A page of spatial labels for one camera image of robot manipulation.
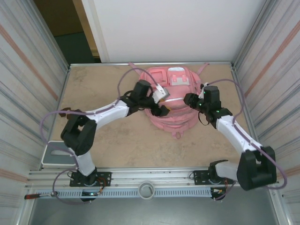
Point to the pink backpack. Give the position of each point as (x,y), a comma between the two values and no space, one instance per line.
(173,119)

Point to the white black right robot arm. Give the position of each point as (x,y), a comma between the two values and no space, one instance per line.
(234,131)

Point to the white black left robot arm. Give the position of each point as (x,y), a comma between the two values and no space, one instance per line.
(107,112)

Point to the brown cloth bundle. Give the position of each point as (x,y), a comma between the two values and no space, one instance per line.
(66,109)

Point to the white grey square box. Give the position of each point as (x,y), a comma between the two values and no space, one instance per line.
(50,161)

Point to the aluminium table edge rail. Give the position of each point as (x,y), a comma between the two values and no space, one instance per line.
(93,65)

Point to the aluminium mounting rail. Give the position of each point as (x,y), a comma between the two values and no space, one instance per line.
(152,175)

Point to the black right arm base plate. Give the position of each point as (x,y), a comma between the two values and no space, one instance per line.
(199,177)

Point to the white door frame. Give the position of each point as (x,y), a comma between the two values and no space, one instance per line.
(93,28)

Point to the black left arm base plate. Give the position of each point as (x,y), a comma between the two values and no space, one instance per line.
(105,178)

